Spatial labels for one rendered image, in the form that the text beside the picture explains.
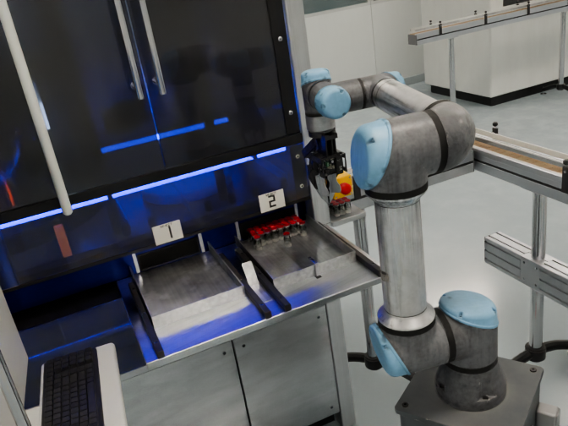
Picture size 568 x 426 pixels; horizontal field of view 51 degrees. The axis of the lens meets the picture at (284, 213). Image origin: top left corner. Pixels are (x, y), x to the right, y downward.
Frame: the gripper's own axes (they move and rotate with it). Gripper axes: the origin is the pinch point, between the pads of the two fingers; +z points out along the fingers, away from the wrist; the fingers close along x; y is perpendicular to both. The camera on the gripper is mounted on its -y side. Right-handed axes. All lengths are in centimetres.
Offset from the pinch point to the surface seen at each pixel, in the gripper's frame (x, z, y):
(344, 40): 270, 40, -486
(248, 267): -23.9, 17.0, -7.2
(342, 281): -2.6, 21.6, 9.0
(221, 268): -28.6, 21.3, -19.9
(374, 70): 306, 81, -486
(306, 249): -2.7, 21.3, -14.0
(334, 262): -1.1, 19.3, 1.9
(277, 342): -13, 59, -26
